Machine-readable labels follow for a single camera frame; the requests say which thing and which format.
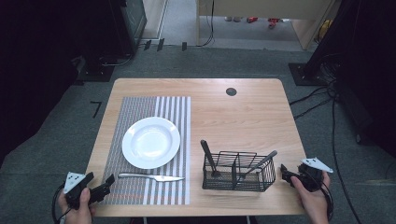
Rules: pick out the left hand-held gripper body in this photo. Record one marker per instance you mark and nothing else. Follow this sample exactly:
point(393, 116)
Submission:
point(74, 182)

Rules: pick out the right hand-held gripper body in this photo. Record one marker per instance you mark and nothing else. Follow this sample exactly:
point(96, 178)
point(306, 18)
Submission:
point(313, 177)

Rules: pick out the person's right hand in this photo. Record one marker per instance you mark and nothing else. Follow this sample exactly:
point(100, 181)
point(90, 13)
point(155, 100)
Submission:
point(314, 203)

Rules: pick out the person's left hand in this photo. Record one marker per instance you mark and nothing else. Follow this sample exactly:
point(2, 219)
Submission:
point(79, 214)

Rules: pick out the silver table knife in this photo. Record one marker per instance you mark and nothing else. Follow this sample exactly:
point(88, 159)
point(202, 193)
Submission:
point(155, 178)

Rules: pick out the white plate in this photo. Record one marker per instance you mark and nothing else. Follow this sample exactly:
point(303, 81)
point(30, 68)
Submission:
point(151, 143)

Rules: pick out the grey striped placemat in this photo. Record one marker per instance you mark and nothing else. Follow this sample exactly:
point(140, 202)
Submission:
point(137, 107)

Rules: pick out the dark round table grommet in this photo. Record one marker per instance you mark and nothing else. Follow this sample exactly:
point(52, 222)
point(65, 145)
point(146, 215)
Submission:
point(231, 91)

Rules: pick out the black stand foot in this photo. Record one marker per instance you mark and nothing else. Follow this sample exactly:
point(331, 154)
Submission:
point(93, 73)

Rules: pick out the red floor item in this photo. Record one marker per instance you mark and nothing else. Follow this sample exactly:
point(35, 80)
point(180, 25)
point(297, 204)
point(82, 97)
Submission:
point(251, 19)
point(273, 22)

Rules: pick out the dark glass-fronted cabinet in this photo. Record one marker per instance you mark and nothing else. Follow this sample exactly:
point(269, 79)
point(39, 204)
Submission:
point(134, 21)

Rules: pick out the light wooden desk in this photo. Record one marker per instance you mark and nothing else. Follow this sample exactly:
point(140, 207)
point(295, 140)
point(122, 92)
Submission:
point(264, 7)

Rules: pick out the black stand base plate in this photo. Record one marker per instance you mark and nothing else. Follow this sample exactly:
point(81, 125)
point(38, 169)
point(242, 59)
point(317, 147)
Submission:
point(299, 76)

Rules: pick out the small black floor bracket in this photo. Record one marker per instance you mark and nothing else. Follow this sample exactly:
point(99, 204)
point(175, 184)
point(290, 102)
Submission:
point(160, 44)
point(147, 45)
point(184, 46)

